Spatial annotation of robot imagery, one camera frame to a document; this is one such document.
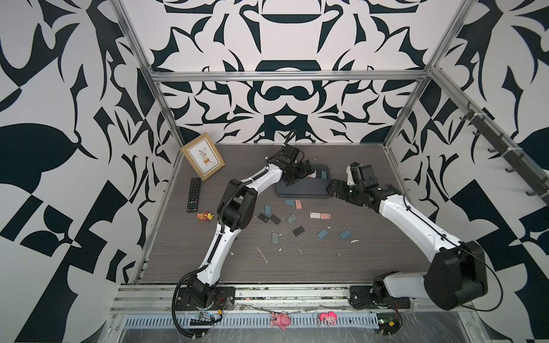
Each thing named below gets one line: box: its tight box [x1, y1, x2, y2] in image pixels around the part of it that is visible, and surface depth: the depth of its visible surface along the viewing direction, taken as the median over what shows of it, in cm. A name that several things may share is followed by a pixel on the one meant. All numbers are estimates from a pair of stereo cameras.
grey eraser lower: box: [271, 232, 279, 245], surface depth 89 cm
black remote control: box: [186, 177, 201, 213], surface depth 101 cm
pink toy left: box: [270, 312, 292, 331], surface depth 70 cm
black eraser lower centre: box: [292, 225, 306, 237], surface depth 92 cm
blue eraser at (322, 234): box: [315, 227, 329, 241], surface depth 91 cm
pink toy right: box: [319, 310, 339, 327], surface depth 72 cm
